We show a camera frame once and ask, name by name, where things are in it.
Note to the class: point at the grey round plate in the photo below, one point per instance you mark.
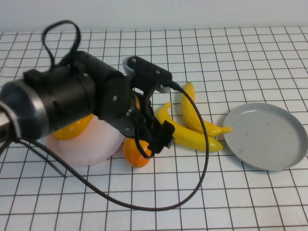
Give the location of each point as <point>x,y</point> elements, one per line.
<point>264,137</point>

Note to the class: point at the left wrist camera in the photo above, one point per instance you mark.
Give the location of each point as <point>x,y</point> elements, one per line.
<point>149,68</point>

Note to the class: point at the orange-tinted mango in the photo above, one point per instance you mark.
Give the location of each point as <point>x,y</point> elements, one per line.
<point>134,156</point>

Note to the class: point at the white black-grid tablecloth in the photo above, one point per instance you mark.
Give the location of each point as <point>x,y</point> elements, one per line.
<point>240,60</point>

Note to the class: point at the yellow mango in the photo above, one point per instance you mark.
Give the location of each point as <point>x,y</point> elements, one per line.
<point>69,131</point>

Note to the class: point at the yellow banana with green tip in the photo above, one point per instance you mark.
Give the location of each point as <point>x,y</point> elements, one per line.
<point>187,137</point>

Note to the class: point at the pink round plate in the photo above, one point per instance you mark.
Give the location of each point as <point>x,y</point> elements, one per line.
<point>91,149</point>

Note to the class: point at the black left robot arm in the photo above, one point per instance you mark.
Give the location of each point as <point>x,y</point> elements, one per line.
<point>48,103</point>

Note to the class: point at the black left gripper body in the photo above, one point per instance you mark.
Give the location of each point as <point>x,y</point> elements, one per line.
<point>113,101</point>

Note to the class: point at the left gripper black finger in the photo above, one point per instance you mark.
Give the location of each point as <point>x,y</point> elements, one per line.
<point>167,131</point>
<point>155,144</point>

